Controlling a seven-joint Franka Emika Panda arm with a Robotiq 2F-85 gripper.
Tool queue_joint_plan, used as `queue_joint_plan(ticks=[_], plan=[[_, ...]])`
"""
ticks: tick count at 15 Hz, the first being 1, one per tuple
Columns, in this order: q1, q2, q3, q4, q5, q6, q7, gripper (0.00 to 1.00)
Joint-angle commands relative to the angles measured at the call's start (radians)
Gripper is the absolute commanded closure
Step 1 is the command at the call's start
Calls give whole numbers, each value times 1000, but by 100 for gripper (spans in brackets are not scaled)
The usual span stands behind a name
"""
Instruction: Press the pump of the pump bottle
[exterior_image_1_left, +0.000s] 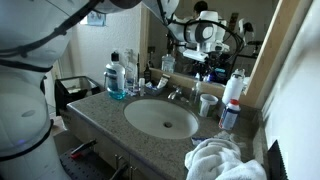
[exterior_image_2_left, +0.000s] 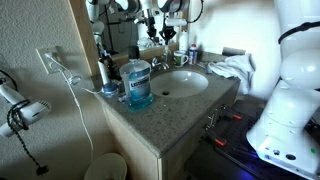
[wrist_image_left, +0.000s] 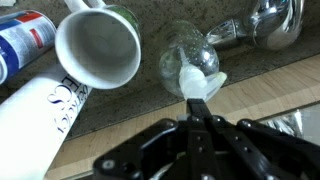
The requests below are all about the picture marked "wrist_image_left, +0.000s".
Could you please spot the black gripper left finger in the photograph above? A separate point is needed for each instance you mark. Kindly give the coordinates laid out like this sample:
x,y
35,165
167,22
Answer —
x,y
143,153

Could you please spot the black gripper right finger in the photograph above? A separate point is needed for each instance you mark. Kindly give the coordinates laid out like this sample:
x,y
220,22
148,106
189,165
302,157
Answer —
x,y
253,150

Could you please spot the tall white bottle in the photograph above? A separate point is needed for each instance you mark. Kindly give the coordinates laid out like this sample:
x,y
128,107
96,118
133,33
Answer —
x,y
30,133

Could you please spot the white mug green print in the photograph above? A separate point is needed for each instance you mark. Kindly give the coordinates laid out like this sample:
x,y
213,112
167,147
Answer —
x,y
98,50

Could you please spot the chrome faucet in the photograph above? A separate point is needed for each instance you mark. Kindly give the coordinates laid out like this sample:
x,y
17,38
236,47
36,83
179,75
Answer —
x,y
273,23

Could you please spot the blue white spray can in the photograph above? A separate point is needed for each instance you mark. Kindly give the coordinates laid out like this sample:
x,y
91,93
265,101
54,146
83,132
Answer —
x,y
23,43

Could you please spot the wooden mirror frame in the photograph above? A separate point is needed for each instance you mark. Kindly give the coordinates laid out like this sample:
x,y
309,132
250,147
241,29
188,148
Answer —
x,y
266,93

